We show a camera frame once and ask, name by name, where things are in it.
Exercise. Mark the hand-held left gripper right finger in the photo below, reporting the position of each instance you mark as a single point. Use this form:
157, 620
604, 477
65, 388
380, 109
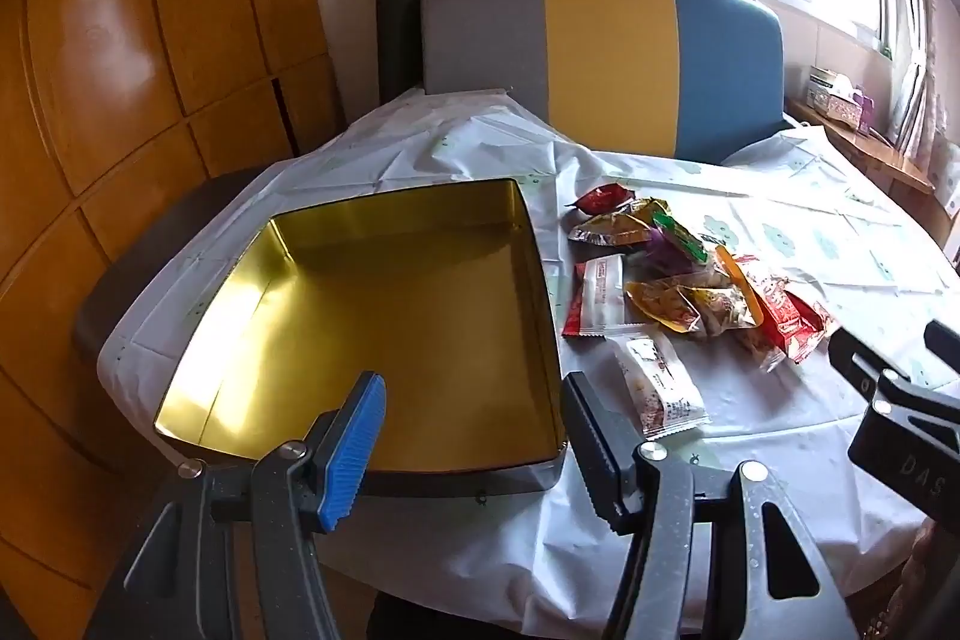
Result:
600, 460

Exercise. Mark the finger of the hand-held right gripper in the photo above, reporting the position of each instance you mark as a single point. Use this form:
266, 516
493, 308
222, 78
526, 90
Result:
943, 338
855, 355

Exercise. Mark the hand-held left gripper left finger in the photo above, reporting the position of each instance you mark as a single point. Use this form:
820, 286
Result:
352, 460

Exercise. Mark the white nut bar packet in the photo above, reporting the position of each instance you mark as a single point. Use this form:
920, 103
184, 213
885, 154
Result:
660, 385

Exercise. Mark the red and white snack packet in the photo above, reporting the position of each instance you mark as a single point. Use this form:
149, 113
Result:
754, 287

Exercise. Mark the gold tin box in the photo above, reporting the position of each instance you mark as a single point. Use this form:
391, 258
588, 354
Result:
375, 310

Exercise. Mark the white packet with red ends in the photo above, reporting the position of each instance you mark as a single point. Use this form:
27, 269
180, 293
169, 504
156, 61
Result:
600, 291

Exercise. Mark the green snack packet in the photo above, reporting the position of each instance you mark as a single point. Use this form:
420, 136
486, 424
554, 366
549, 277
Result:
686, 242

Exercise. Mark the purple snack packet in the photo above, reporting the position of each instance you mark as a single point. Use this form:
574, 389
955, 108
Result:
664, 256

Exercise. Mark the orange pastry packet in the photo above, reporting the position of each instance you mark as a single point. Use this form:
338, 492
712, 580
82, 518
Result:
607, 229

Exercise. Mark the dark red foil packet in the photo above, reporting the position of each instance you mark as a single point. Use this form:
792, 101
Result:
600, 199

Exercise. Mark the white tablecloth with green clouds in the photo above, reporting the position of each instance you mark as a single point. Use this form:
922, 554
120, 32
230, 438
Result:
787, 400

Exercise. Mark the white boxes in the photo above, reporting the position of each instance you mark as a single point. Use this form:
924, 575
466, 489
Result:
945, 175

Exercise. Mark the wooden side table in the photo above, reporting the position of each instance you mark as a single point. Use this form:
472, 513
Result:
885, 156

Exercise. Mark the beige curtain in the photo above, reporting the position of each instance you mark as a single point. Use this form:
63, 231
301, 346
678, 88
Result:
919, 85

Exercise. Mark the tissue box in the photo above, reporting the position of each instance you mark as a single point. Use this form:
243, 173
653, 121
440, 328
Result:
832, 96

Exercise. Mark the grey yellow blue chair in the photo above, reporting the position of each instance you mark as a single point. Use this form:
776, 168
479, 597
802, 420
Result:
607, 55

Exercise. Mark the black roll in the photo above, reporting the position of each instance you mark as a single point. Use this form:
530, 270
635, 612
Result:
397, 33

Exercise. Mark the orange wooden wardrobe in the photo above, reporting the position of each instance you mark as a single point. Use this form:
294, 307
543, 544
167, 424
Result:
112, 85

